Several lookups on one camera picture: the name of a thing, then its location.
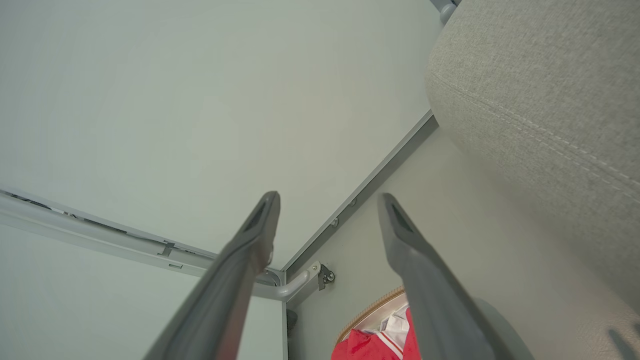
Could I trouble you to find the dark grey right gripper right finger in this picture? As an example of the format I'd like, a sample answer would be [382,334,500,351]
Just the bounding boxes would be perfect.
[377,193,507,360]

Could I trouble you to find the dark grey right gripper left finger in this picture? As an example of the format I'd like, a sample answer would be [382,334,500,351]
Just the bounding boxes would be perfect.
[142,191,281,360]

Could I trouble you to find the red and white garment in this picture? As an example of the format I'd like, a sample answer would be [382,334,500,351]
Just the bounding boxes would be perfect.
[331,307,423,360]

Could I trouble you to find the grey fabric sofa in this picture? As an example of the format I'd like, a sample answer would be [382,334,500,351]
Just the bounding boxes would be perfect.
[425,0,640,313]

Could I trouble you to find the white cloth basket liner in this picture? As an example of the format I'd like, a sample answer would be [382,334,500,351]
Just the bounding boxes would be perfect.
[360,302,412,347]

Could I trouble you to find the white basket with brown rim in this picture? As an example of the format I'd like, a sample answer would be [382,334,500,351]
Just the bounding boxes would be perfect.
[336,286,407,346]

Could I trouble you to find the grey aluminium panel edge strip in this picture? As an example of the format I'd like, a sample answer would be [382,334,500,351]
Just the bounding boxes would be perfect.
[281,111,441,283]

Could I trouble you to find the small metal caster bracket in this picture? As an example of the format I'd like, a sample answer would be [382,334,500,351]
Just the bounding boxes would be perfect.
[317,263,336,292]

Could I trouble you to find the grey metal pipe rail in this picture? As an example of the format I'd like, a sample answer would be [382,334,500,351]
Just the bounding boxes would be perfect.
[0,191,322,302]

